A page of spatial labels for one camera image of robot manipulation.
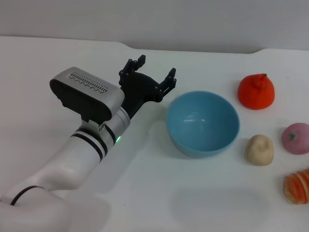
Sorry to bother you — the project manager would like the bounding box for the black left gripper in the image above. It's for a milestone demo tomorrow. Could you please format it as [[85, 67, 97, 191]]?
[[118, 55, 177, 119]]

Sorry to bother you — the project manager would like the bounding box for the blue bowl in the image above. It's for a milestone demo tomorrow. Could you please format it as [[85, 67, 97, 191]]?
[[166, 90, 241, 159]]

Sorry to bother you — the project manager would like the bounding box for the pink toy peach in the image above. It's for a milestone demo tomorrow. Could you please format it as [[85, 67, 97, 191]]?
[[282, 122, 309, 155]]

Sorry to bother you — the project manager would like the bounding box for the orange toy tangerine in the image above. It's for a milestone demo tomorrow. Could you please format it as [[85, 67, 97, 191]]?
[[238, 73, 276, 111]]

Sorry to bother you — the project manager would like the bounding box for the beige toy potato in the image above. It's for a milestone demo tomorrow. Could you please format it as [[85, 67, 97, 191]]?
[[244, 134, 275, 166]]

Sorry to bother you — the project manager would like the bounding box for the peeled orange segments toy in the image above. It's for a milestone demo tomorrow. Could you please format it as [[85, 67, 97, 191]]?
[[283, 169, 309, 205]]

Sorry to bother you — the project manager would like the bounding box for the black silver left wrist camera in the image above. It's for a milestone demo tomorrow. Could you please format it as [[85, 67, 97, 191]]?
[[49, 67, 125, 123]]

